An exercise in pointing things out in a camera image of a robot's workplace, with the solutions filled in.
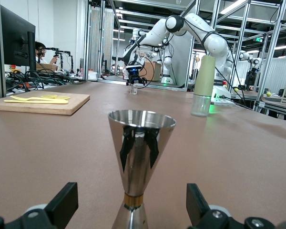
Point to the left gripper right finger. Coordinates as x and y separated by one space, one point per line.
197 205

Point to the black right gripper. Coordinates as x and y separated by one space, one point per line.
134 71

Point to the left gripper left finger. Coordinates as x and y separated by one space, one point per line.
62 202

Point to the small clear glass cup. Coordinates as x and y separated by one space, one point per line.
134 90

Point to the steel double jigger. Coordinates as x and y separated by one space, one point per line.
140 167

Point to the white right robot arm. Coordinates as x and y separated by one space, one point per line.
205 40

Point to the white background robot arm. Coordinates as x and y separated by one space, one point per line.
251 64
167 64

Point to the cardboard box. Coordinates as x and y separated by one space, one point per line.
155 71
46 67

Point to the translucent strip curtain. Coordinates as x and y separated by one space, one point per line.
102 43

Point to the brown table cover sheet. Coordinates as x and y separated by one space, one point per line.
62 148

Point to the green bottle with clear base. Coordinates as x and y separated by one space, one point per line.
203 81

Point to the wooden cutting board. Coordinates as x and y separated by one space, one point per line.
69 107

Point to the lemon slice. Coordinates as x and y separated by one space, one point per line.
64 97
48 96

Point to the yellow plastic knife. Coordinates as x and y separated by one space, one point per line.
38 102

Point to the seated person with glasses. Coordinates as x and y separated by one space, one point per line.
39 51

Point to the yellow plastic fork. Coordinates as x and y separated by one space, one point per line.
16 97

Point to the black computer monitor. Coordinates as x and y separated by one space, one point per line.
14 40

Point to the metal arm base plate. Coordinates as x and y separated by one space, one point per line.
225 103

